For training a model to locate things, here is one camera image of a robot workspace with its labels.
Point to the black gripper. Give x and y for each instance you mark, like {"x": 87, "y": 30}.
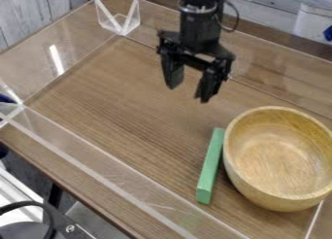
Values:
{"x": 194, "y": 46}

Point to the black table leg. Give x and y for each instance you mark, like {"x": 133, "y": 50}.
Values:
{"x": 55, "y": 196}

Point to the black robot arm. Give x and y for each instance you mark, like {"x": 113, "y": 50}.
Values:
{"x": 194, "y": 47}

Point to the clear acrylic corner bracket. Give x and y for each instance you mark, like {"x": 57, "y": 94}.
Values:
{"x": 121, "y": 24}

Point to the white container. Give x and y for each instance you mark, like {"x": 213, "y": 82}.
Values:
{"x": 314, "y": 23}

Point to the brown wooden bowl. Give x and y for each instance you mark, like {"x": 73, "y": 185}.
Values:
{"x": 278, "y": 158}

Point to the clear acrylic enclosure wall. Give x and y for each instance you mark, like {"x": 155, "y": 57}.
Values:
{"x": 93, "y": 118}

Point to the green rectangular block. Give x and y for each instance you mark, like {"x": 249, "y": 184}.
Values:
{"x": 205, "y": 188}

